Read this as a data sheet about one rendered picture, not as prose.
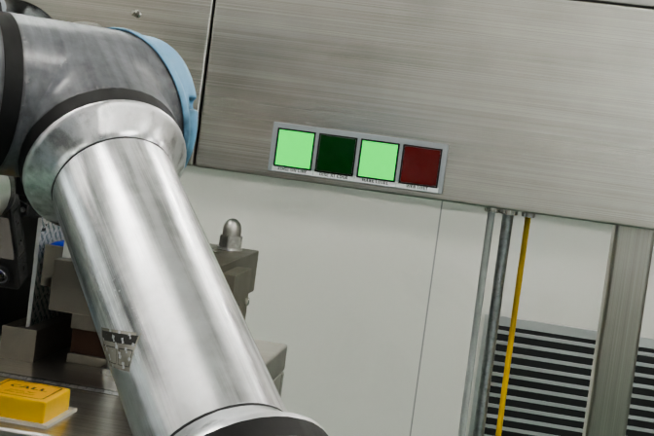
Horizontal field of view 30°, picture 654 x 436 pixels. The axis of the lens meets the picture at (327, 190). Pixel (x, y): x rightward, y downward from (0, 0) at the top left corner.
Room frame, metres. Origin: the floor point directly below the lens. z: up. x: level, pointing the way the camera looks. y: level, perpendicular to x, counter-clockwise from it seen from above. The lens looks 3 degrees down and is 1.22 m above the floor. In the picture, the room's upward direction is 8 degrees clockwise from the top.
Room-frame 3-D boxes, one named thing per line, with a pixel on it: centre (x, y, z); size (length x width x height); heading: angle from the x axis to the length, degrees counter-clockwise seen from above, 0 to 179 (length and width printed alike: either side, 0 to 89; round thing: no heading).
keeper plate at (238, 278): (1.59, 0.10, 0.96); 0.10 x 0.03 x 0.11; 172
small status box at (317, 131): (1.72, -0.04, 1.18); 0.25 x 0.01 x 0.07; 82
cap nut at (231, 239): (1.74, 0.13, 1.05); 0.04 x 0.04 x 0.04
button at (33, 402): (1.20, 0.27, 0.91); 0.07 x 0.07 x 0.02; 82
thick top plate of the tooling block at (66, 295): (1.59, 0.19, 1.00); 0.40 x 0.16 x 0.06; 172
